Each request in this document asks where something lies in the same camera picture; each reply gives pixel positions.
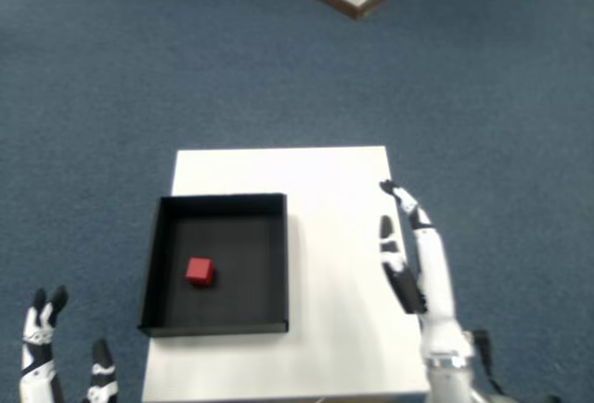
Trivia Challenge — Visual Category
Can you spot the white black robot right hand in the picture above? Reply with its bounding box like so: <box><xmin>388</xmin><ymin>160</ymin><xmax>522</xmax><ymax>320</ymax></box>
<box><xmin>379</xmin><ymin>179</ymin><xmax>477</xmax><ymax>362</ymax></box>

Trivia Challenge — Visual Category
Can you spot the small red cube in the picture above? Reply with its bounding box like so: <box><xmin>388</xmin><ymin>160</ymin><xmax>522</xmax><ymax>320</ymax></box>
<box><xmin>185</xmin><ymin>257</ymin><xmax>215</xmax><ymax>288</ymax></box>

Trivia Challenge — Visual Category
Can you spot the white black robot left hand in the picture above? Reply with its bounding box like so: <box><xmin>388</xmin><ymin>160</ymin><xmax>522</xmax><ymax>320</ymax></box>
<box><xmin>18</xmin><ymin>285</ymin><xmax>120</xmax><ymax>403</ymax></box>

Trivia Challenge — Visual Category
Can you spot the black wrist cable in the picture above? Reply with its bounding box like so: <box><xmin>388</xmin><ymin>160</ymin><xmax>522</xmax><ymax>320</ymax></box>
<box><xmin>469</xmin><ymin>328</ymin><xmax>508</xmax><ymax>396</ymax></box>

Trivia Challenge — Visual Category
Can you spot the black open cardboard box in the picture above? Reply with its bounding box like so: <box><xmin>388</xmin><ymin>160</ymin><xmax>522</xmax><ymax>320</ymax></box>
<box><xmin>136</xmin><ymin>192</ymin><xmax>290</xmax><ymax>338</ymax></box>

